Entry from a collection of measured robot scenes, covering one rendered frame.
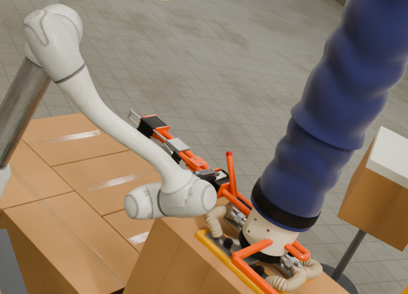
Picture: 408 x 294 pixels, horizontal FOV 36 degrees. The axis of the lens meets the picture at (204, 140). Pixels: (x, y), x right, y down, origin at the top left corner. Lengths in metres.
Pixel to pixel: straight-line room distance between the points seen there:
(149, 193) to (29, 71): 0.50
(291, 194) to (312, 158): 0.13
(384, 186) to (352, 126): 1.76
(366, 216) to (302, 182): 1.76
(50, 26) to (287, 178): 0.81
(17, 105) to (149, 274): 0.73
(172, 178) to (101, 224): 1.16
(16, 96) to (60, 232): 0.97
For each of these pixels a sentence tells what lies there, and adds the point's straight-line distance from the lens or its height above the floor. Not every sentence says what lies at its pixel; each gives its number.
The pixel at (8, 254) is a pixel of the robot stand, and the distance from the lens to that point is 2.31.
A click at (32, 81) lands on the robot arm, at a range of 1.94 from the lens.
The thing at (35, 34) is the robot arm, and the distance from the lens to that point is 1.74.
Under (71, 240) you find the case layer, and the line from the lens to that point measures 2.77.
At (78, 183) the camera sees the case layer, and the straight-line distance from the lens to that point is 3.12.
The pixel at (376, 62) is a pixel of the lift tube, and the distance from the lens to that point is 1.76.
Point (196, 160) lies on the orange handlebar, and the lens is 2.24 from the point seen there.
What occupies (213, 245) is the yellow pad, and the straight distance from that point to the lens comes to 2.09.
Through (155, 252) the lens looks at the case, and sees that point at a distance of 2.19.
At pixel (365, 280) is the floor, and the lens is 4.53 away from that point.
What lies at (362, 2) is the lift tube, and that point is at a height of 1.98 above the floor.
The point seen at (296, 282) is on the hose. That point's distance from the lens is 2.02.
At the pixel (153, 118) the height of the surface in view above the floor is 1.23.
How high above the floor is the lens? 2.26
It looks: 26 degrees down
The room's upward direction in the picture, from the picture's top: 23 degrees clockwise
